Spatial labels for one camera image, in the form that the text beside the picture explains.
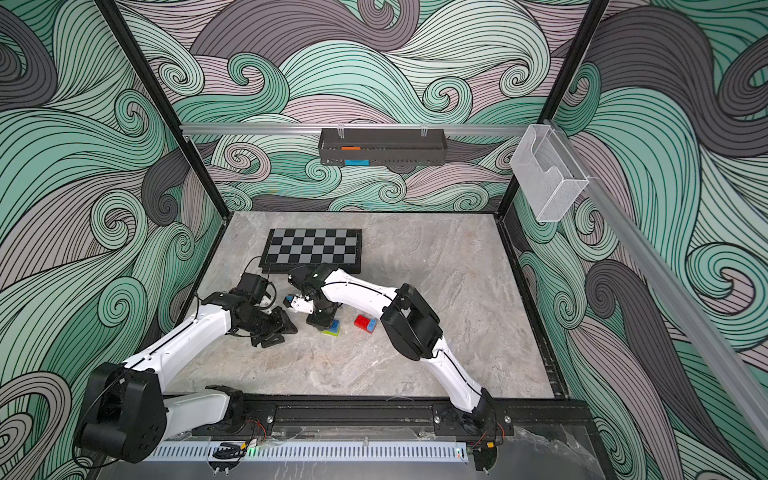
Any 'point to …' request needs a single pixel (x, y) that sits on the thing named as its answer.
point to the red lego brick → (362, 322)
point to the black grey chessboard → (288, 249)
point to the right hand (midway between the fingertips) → (328, 318)
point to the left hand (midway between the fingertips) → (292, 331)
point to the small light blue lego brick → (371, 325)
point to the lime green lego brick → (331, 333)
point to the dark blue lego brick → (335, 326)
